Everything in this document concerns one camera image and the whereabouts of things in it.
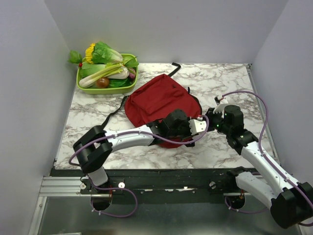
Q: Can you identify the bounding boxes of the red backpack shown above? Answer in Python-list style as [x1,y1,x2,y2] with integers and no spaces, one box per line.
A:
[101,62,203,149]

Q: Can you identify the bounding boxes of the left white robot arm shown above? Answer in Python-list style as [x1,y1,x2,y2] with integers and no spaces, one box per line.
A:
[73,109,202,193]

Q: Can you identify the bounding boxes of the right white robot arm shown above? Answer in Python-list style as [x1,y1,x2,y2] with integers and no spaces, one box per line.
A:
[206,105,313,229]

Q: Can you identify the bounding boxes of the green plastic tray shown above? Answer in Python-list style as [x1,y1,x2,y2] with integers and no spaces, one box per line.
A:
[76,54,139,94]

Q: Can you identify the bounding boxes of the white radish toy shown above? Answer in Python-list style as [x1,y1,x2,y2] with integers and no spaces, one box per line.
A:
[108,67,129,80]

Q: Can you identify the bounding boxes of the brown onion toy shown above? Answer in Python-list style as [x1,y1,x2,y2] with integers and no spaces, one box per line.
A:
[95,77,110,89]

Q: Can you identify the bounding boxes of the celery stalk toy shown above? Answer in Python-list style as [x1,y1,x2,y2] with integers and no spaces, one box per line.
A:
[79,64,123,88]

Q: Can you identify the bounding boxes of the green lettuce toy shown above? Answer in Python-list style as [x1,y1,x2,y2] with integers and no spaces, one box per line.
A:
[91,42,123,64]

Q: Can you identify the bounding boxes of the bok choy toy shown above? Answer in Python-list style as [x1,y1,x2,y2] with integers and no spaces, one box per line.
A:
[79,62,106,78]

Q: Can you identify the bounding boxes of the yellow flower toy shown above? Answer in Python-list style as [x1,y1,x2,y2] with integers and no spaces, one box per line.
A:
[85,43,95,64]

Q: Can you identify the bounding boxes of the green leafy sprig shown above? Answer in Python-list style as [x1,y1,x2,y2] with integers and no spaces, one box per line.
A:
[68,50,83,64]

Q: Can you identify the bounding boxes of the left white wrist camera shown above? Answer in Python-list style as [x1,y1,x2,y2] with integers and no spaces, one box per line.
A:
[189,119,207,136]

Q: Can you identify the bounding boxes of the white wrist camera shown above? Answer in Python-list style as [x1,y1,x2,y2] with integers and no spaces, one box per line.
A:
[213,95,229,114]
[189,119,207,136]

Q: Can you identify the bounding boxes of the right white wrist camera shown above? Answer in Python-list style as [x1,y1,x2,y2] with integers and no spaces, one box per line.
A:
[213,95,229,114]

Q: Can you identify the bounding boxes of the black mounting base plate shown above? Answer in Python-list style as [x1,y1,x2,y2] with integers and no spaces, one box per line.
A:
[50,168,245,206]

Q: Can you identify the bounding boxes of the aluminium rail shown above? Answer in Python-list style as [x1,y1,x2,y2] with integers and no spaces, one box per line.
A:
[38,174,299,198]

